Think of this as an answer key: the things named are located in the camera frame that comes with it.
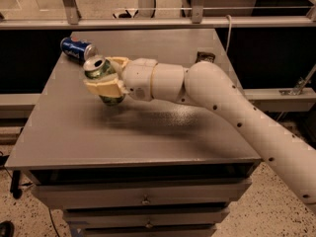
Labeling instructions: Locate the green soda can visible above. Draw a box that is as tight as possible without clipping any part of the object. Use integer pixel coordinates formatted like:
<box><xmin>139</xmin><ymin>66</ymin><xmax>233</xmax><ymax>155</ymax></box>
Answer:
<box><xmin>83</xmin><ymin>54</ymin><xmax>124</xmax><ymax>107</ymax></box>

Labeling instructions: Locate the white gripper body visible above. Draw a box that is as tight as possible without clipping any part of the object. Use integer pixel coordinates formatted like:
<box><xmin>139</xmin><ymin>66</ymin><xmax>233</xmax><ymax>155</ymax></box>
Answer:
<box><xmin>122</xmin><ymin>58</ymin><xmax>158</xmax><ymax>102</ymax></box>

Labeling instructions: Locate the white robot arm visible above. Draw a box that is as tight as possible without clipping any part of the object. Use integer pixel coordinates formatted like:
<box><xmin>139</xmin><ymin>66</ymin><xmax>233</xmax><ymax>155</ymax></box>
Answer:
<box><xmin>83</xmin><ymin>55</ymin><xmax>316</xmax><ymax>213</ymax></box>

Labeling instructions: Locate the metal bracket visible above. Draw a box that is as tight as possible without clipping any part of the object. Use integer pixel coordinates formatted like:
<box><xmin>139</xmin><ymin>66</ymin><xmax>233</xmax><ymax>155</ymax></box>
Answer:
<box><xmin>279</xmin><ymin>63</ymin><xmax>316</xmax><ymax>96</ymax></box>

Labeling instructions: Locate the grey drawer cabinet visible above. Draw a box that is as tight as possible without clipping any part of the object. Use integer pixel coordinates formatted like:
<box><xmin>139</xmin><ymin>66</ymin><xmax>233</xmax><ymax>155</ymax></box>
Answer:
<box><xmin>4</xmin><ymin>29</ymin><xmax>276</xmax><ymax>237</ymax></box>

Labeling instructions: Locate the middle drawer with lock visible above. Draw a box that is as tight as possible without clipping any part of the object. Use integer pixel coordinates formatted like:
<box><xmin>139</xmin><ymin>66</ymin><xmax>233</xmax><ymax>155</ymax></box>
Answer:
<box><xmin>63</xmin><ymin>206</ymin><xmax>229</xmax><ymax>228</ymax></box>

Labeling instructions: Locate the drawer with lock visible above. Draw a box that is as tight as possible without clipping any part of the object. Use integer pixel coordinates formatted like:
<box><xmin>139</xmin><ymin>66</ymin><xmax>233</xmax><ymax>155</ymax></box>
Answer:
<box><xmin>32</xmin><ymin>178</ymin><xmax>252</xmax><ymax>209</ymax></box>
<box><xmin>63</xmin><ymin>206</ymin><xmax>229</xmax><ymax>228</ymax></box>

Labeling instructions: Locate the grey metal railing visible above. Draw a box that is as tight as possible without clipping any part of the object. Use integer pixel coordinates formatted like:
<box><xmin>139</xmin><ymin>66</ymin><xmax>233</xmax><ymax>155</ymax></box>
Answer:
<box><xmin>0</xmin><ymin>0</ymin><xmax>316</xmax><ymax>30</ymax></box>

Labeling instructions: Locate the blue soda can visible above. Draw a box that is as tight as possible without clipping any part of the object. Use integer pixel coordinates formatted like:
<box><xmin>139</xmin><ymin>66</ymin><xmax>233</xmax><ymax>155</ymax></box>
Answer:
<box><xmin>60</xmin><ymin>37</ymin><xmax>98</xmax><ymax>61</ymax></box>

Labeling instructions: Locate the top drawer with lock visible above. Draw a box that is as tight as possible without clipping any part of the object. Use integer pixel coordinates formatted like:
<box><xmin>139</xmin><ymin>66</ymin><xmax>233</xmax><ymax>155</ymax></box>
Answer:
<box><xmin>32</xmin><ymin>178</ymin><xmax>252</xmax><ymax>209</ymax></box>

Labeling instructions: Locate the white cable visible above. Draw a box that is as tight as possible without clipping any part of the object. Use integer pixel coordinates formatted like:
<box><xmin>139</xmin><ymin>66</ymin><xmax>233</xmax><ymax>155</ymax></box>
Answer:
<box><xmin>224</xmin><ymin>14</ymin><xmax>233</xmax><ymax>54</ymax></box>

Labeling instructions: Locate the black floor cable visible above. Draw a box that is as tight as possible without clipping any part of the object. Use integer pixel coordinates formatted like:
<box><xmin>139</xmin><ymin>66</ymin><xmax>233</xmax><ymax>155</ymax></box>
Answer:
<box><xmin>47</xmin><ymin>208</ymin><xmax>62</xmax><ymax>237</ymax></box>

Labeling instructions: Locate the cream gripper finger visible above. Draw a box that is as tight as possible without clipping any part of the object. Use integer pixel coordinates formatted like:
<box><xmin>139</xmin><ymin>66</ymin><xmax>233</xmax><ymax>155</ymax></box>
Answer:
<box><xmin>84</xmin><ymin>73</ymin><xmax>128</xmax><ymax>98</ymax></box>
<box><xmin>108</xmin><ymin>56</ymin><xmax>130</xmax><ymax>74</ymax></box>

